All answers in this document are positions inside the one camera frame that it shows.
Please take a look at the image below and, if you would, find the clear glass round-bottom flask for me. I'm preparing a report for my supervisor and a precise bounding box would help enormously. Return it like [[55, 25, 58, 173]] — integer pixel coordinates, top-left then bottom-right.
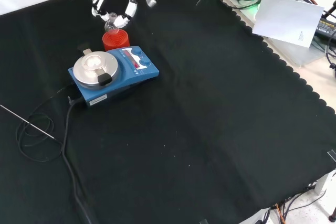
[[104, 12, 121, 35]]

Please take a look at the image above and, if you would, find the heater with blue base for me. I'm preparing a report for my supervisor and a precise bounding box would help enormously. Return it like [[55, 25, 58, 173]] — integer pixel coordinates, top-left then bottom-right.
[[68, 46, 160, 109]]

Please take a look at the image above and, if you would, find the thin steel probe rod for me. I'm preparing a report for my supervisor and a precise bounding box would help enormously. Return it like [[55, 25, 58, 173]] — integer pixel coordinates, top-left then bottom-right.
[[0, 104, 56, 140]]

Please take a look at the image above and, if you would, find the pale white board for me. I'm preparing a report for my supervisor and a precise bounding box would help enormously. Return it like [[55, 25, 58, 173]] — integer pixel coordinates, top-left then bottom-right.
[[251, 0, 325, 49]]

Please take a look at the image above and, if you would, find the black power adapter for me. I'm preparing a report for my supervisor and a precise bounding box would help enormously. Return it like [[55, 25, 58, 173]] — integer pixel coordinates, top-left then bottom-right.
[[313, 16, 336, 41]]

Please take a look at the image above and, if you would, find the orange ring flask stand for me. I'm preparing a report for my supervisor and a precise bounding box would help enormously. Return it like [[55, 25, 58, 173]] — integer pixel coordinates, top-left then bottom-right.
[[102, 30, 131, 52]]

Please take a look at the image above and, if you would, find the thick black power cable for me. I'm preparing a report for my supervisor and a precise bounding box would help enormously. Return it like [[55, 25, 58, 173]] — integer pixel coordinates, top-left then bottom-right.
[[61, 95, 98, 224]]

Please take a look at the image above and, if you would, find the thin black probe cable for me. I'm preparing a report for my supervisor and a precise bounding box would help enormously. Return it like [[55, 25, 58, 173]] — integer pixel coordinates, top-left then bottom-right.
[[16, 84, 77, 163]]

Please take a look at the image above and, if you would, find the orange floor cable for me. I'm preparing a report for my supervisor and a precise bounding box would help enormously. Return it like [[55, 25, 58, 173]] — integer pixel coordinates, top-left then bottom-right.
[[274, 202, 287, 224]]

